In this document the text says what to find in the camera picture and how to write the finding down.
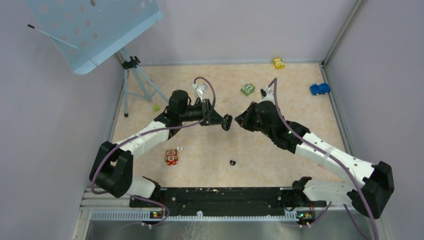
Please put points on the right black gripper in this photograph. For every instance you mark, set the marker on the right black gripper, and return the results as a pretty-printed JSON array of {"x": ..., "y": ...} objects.
[{"x": 244, "y": 119}]

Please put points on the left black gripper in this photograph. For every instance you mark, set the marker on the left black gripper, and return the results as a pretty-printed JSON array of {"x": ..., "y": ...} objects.
[{"x": 214, "y": 118}]

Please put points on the black earbud charging case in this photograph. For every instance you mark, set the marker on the black earbud charging case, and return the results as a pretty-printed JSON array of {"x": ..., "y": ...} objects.
[{"x": 227, "y": 122}]

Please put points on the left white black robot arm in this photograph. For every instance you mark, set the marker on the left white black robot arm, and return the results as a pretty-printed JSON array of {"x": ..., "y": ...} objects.
[{"x": 112, "y": 170}]

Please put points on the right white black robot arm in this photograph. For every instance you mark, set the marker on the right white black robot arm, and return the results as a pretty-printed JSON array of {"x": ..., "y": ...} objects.
[{"x": 374, "y": 181}]

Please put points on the green owl toy block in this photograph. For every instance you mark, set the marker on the green owl toy block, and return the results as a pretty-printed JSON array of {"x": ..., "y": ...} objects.
[{"x": 248, "y": 89}]

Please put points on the red owl toy block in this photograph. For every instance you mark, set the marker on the red owl toy block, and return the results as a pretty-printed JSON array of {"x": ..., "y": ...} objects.
[{"x": 171, "y": 157}]

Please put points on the blue toy car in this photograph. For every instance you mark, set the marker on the blue toy car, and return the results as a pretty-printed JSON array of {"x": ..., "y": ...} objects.
[{"x": 320, "y": 89}]

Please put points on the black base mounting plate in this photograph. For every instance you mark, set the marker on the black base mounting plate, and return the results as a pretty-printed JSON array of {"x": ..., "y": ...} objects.
[{"x": 233, "y": 201}]

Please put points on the light blue perforated board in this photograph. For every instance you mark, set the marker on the light blue perforated board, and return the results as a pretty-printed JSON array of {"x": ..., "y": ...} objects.
[{"x": 88, "y": 32}]

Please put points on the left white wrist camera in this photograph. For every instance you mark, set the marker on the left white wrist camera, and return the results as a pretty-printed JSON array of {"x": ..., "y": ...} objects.
[{"x": 199, "y": 90}]

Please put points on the aluminium frame rail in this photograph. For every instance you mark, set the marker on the aluminium frame rail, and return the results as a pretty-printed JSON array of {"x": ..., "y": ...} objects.
[{"x": 105, "y": 217}]

